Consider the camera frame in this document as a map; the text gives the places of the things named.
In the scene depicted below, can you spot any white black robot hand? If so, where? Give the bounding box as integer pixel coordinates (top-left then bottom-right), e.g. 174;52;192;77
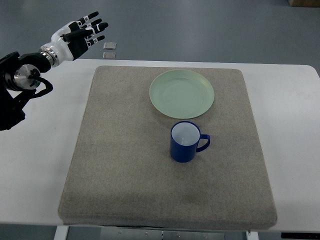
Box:
46;11;109;64

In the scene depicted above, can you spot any blue enamel mug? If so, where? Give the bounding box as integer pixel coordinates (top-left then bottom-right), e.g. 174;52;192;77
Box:
169;120;211;163

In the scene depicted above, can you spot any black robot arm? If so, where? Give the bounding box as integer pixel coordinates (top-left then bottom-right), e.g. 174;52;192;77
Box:
0;47;59;131

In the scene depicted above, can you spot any upper floor socket plate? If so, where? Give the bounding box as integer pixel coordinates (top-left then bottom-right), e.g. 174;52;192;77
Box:
103;42;117;50

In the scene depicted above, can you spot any floor socket plate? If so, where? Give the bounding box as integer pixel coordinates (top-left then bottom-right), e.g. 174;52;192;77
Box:
102;51;116;60
103;42;117;50

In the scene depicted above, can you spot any lower floor socket plate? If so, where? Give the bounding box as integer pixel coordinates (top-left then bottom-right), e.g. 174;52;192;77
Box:
102;51;116;60

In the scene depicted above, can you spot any light green plate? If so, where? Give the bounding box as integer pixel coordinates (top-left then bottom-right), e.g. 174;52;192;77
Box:
149;69;215;119

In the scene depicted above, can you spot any beige felt mat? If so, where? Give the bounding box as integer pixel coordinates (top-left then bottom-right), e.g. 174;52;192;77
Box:
58;66;277;231

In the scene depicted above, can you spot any cardboard box corner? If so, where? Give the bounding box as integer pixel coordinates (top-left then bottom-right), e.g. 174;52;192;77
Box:
288;0;320;8

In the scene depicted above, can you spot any black bar under table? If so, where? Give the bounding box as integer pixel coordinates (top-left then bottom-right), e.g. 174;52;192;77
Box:
281;232;320;240

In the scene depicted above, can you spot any metal table frame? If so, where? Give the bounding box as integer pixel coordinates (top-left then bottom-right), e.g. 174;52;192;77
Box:
53;225;259;240

